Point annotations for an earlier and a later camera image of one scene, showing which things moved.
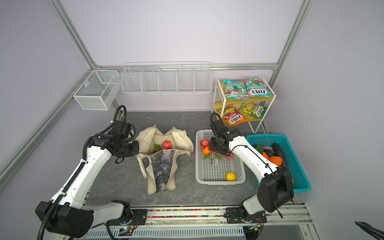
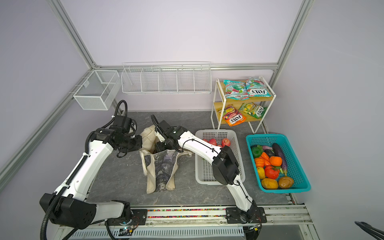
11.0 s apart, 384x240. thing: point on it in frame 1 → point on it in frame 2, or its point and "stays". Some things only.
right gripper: [212, 146] → [159, 147]
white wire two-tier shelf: [244, 100] stays
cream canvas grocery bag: [158, 155] stays
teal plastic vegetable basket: [300, 183] stays
